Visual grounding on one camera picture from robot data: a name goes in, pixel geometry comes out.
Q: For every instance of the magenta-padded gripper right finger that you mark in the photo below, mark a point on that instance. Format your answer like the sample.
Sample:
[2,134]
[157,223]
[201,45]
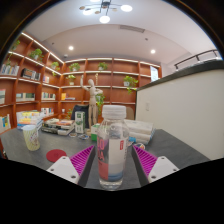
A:
[162,166]

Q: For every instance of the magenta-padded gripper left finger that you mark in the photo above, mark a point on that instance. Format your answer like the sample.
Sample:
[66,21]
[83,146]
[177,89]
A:
[63,168]

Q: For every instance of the clear plastic water bottle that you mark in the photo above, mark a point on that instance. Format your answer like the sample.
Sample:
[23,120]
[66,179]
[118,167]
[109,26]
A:
[113,150]

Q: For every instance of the flat round red coaster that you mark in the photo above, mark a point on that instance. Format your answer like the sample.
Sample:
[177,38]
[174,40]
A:
[56,155]

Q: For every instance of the small round printed badge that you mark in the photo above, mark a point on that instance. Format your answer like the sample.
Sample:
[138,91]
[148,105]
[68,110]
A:
[83,136]
[72,134]
[140,146]

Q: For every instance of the stack of dark books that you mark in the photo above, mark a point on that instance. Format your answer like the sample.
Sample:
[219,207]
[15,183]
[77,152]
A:
[58,126]

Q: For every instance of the stack of white books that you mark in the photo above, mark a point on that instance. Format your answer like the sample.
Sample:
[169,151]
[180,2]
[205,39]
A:
[141,128]

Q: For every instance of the white cup with yellow-green stripes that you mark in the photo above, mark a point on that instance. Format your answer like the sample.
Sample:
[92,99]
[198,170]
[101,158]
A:
[31,138]

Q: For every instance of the tall green-white carton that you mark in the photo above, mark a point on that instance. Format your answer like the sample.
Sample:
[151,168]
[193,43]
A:
[79,122]

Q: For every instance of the stack of colourful books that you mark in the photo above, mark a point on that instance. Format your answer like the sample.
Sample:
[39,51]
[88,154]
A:
[29,120]

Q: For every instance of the white partition with dark top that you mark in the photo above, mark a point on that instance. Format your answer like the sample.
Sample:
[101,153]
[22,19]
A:
[183,110]

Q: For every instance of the beige chair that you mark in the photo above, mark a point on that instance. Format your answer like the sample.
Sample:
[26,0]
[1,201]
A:
[130,113]

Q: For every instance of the wooden artist mannequin figure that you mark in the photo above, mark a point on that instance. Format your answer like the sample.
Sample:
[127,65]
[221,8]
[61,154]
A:
[91,100]

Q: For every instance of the round recessed ceiling light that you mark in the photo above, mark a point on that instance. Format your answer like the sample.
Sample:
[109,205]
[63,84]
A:
[152,51]
[70,48]

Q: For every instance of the ceiling air vent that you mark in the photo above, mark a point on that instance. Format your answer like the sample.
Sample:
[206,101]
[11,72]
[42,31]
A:
[132,29]

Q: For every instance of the branched ceiling lamp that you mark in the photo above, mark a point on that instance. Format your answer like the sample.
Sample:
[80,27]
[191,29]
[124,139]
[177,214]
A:
[104,19]

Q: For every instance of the white wall switch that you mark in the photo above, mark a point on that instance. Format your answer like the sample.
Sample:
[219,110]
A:
[147,106]

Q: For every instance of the wooden wall shelf unit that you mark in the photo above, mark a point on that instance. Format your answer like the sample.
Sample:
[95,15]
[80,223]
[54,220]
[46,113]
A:
[73,88]

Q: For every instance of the black curtain rail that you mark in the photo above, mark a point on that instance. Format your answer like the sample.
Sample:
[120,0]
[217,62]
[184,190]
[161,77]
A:
[195,57]

